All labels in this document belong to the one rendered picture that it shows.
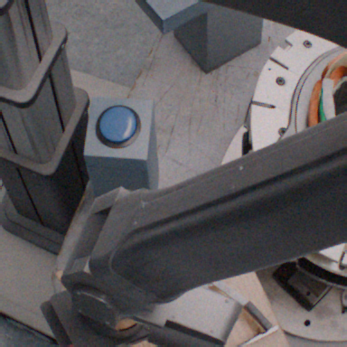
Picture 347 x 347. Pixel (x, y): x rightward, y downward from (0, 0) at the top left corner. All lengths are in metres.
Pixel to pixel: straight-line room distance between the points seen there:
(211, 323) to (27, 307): 1.19
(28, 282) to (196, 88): 0.63
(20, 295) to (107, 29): 0.75
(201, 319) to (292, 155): 0.26
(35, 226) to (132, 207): 1.25
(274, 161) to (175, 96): 0.93
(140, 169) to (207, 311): 0.45
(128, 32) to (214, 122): 0.96
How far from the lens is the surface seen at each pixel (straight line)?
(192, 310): 0.75
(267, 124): 1.09
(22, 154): 1.54
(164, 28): 1.20
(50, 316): 0.89
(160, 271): 0.63
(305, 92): 1.10
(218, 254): 0.58
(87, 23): 2.39
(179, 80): 1.45
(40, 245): 1.91
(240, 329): 1.06
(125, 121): 1.15
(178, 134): 1.42
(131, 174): 1.19
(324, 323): 1.34
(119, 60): 2.33
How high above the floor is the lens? 2.11
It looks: 71 degrees down
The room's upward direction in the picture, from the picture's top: 2 degrees counter-clockwise
